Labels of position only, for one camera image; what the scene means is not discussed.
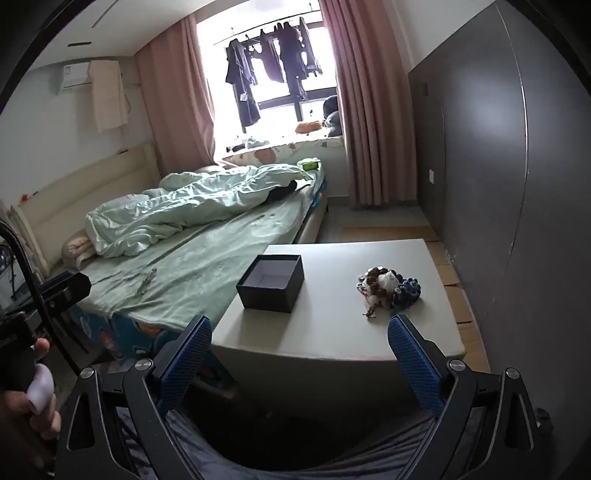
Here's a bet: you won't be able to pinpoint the dark hanging garment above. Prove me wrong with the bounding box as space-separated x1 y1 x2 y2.
259 28 284 84
277 21 308 102
300 18 323 77
225 39 262 127

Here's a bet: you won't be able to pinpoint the pink curtain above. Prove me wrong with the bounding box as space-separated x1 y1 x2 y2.
318 0 419 210
137 14 218 178

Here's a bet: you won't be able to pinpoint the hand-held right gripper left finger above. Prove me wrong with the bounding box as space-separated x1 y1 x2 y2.
55 315 232 480

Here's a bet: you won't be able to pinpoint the printed window seat cushion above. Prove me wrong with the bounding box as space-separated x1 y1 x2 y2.
221 136 346 174

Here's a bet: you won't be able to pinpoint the light clothes heap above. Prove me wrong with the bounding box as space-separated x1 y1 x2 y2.
226 136 273 153

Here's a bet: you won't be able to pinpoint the green bed sheet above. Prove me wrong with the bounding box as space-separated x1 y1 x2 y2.
51 182 328 333

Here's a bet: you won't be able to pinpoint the pile of beaded jewelry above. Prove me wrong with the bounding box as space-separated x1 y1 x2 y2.
355 265 422 319

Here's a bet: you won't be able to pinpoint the white air conditioner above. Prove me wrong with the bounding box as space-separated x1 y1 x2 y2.
58 60 139 95

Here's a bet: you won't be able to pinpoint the dark clothes bundle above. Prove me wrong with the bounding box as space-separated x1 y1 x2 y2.
322 95 345 138

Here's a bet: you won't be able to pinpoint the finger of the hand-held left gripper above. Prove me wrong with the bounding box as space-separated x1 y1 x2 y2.
39 271 92 320

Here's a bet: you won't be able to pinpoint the clothes rail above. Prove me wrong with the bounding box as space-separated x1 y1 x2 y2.
213 17 320 47

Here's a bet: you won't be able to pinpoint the cream upholstered bed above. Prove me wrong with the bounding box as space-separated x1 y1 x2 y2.
0 143 331 370

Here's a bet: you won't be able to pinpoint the pink pillow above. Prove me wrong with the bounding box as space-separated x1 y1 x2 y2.
61 228 100 271

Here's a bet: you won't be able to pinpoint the dark gift box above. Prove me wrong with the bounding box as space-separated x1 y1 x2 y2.
236 255 305 313

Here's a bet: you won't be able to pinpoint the black cloth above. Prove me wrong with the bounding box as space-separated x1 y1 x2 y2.
267 180 298 201

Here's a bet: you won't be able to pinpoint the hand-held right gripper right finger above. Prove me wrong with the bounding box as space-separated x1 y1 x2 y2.
388 314 541 480

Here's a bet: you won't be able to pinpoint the cream hanging towel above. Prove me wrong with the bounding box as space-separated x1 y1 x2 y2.
88 59 131 134

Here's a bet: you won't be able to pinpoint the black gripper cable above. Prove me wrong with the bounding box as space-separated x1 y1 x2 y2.
0 219 81 377

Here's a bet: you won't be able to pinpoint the person's left hand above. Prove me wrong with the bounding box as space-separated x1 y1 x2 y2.
0 337 63 445

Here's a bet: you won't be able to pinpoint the light green quilt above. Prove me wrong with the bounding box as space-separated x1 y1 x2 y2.
84 162 315 258

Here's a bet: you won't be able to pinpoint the person's dark trousers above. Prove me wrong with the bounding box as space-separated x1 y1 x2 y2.
115 406 462 480

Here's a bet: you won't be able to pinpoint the grey wardrobe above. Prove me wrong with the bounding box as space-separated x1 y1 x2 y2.
407 0 591 416

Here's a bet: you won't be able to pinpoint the white low table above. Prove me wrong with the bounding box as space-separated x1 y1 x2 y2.
194 239 466 416

